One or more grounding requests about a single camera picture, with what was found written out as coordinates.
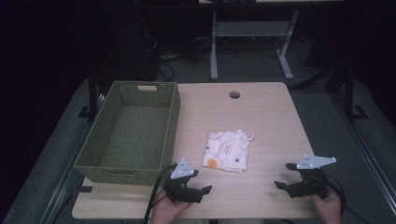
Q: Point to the green woven basket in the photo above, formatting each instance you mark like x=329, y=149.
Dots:
x=140, y=130

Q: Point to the patterned white cloth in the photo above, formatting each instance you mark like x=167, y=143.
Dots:
x=225, y=149

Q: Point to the metal frame rail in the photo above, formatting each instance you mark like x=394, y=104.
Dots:
x=370, y=161
x=67, y=183

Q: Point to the person's right hand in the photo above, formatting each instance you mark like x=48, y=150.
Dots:
x=328, y=208

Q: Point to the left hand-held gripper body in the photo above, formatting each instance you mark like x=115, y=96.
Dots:
x=182, y=193

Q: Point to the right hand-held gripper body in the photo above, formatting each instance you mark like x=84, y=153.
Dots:
x=309, y=186

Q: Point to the person's left hand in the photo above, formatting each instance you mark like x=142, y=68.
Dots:
x=166, y=210

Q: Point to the black table bracket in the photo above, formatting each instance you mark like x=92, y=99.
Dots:
x=84, y=189

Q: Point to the black metal stand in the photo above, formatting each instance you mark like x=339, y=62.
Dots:
x=92, y=99
x=348, y=93

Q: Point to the white desk with metal frame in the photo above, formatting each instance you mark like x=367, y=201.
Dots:
x=249, y=29

